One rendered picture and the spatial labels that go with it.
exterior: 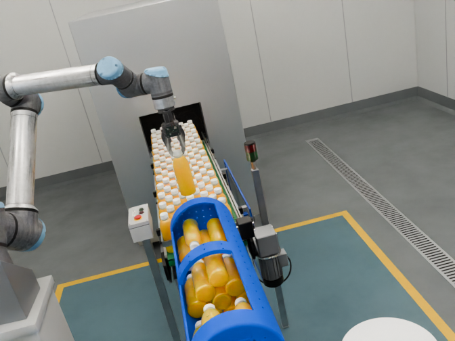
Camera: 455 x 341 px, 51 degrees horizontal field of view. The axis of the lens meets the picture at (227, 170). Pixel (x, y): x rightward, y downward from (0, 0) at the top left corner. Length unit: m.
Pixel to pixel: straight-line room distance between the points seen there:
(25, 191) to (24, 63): 4.20
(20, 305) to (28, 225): 0.36
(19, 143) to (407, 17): 5.56
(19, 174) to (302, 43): 4.76
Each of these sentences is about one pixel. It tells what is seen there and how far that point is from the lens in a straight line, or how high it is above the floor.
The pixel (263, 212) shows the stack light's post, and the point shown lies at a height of 0.84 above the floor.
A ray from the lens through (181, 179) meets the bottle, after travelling 2.08.
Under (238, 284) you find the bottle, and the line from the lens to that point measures 1.71.
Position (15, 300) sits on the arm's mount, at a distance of 1.94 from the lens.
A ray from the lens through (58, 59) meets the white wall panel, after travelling 6.20.
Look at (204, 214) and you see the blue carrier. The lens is 2.14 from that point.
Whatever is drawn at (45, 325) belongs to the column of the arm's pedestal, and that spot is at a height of 1.01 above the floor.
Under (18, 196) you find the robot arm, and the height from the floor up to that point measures 1.43.
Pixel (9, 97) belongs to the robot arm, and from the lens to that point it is 2.23.
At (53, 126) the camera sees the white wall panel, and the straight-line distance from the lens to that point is 6.40.
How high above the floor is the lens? 2.11
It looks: 22 degrees down
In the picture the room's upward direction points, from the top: 12 degrees counter-clockwise
